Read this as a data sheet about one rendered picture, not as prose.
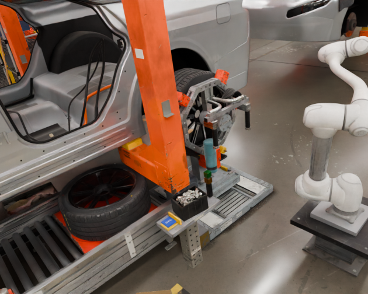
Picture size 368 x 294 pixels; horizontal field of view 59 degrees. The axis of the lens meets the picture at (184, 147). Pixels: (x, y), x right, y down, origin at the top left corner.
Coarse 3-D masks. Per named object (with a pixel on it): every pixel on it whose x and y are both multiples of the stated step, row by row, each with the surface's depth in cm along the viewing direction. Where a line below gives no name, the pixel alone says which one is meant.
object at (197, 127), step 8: (216, 88) 250; (216, 96) 254; (200, 104) 245; (224, 104) 260; (192, 112) 245; (200, 112) 254; (192, 120) 247; (200, 128) 276; (208, 128) 271; (192, 136) 251; (200, 136) 268; (208, 136) 265; (200, 144) 257
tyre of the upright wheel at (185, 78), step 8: (176, 72) 242; (184, 72) 239; (192, 72) 236; (200, 72) 234; (208, 72) 238; (176, 80) 233; (184, 80) 228; (192, 80) 230; (200, 80) 235; (176, 88) 227; (184, 88) 227; (192, 152) 252
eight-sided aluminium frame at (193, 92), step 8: (208, 80) 234; (216, 80) 233; (192, 88) 225; (200, 88) 226; (208, 88) 231; (224, 88) 242; (192, 96) 223; (192, 104) 225; (184, 112) 222; (232, 112) 257; (184, 120) 224; (232, 120) 259; (184, 128) 227; (184, 136) 230; (224, 136) 259; (192, 144) 237; (200, 152) 246
